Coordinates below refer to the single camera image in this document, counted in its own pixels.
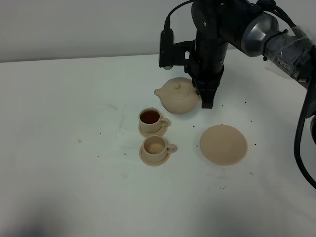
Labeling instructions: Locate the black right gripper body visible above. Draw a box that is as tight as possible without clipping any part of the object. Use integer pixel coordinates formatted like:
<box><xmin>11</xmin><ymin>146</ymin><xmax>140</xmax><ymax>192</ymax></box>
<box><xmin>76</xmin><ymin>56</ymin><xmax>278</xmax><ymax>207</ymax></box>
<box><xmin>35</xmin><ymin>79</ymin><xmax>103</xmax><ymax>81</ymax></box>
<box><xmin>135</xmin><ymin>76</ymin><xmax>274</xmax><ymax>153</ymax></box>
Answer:
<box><xmin>184</xmin><ymin>37</ymin><xmax>228</xmax><ymax>85</ymax></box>

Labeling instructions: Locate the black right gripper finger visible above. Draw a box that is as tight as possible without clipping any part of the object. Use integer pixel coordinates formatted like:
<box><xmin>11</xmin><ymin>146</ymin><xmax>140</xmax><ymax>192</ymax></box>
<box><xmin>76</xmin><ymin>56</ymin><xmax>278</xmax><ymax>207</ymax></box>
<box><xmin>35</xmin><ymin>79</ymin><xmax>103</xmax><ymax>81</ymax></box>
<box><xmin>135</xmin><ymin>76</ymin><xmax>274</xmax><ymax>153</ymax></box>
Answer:
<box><xmin>195</xmin><ymin>81</ymin><xmax>219</xmax><ymax>109</ymax></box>

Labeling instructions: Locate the tan ceramic teapot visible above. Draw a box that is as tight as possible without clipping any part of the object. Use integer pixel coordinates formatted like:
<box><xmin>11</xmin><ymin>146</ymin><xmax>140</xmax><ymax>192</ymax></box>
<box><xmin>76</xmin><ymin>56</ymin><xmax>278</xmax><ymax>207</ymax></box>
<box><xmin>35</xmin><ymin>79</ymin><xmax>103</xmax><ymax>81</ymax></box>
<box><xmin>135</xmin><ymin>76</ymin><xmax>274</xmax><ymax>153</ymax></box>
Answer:
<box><xmin>154</xmin><ymin>77</ymin><xmax>200</xmax><ymax>115</ymax></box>

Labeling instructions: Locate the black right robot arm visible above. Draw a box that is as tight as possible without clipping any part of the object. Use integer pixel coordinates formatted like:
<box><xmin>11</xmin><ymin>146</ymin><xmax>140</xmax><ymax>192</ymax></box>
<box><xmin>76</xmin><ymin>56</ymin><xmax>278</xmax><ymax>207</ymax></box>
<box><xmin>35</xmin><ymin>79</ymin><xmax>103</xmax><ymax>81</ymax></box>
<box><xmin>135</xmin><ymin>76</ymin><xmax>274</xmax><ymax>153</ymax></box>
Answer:
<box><xmin>190</xmin><ymin>0</ymin><xmax>316</xmax><ymax>144</ymax></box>

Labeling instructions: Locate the large tan teapot saucer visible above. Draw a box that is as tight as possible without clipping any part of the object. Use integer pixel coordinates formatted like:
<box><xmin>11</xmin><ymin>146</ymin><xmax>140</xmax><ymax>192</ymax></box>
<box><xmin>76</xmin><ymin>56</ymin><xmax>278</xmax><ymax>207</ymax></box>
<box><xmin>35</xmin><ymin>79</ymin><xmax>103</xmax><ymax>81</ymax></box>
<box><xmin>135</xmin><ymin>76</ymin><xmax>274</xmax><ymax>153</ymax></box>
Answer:
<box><xmin>200</xmin><ymin>125</ymin><xmax>248</xmax><ymax>165</ymax></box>

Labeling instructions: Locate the far small tan saucer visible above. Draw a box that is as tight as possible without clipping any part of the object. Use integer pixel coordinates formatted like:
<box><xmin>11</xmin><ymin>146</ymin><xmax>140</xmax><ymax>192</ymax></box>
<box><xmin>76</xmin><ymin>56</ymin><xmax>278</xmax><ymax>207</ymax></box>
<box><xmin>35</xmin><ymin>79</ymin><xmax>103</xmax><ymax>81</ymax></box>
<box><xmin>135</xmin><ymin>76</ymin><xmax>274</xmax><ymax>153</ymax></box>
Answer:
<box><xmin>138</xmin><ymin>122</ymin><xmax>168</xmax><ymax>137</ymax></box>

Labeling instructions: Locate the small tan saucer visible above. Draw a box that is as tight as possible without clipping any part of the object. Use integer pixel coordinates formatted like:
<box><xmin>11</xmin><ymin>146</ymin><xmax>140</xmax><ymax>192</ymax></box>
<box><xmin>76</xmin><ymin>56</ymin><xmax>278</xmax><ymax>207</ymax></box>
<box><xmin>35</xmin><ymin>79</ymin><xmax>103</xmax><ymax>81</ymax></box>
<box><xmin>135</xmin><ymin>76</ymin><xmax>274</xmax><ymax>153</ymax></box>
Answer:
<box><xmin>138</xmin><ymin>122</ymin><xmax>168</xmax><ymax>137</ymax></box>
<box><xmin>139</xmin><ymin>147</ymin><xmax>170</xmax><ymax>167</ymax></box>

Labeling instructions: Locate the far tan teacup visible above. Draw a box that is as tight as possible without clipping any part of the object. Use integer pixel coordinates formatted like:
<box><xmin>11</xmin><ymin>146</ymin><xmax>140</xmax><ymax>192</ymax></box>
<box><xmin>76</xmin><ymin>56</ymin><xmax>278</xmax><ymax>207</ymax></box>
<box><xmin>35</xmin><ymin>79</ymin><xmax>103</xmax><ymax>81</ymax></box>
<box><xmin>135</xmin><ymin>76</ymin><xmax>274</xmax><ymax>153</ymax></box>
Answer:
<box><xmin>139</xmin><ymin>108</ymin><xmax>171</xmax><ymax>134</ymax></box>

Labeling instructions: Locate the tan teacup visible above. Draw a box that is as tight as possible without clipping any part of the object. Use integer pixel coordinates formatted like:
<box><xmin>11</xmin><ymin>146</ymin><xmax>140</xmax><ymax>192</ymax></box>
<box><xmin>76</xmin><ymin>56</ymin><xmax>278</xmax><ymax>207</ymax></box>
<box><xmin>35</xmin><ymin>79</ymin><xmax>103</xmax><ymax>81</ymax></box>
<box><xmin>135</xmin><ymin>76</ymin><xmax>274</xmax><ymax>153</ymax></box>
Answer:
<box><xmin>139</xmin><ymin>108</ymin><xmax>171</xmax><ymax>134</ymax></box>
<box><xmin>141</xmin><ymin>135</ymin><xmax>177</xmax><ymax>162</ymax></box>

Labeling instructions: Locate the near tan teacup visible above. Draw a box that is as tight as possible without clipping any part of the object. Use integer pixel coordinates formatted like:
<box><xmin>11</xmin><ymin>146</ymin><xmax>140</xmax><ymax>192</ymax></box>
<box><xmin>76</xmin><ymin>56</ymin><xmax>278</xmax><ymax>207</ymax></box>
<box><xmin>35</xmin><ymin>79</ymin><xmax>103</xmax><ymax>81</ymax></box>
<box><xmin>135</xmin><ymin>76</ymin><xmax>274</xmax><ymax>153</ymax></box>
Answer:
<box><xmin>141</xmin><ymin>135</ymin><xmax>177</xmax><ymax>162</ymax></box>

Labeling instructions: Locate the near small tan saucer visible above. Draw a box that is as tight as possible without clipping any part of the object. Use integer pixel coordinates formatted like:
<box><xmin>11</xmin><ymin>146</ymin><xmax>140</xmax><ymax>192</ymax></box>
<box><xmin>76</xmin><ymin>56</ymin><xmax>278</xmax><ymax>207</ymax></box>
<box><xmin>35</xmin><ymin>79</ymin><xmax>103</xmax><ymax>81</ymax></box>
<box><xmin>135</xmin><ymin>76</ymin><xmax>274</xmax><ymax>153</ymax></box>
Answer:
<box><xmin>139</xmin><ymin>147</ymin><xmax>170</xmax><ymax>167</ymax></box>

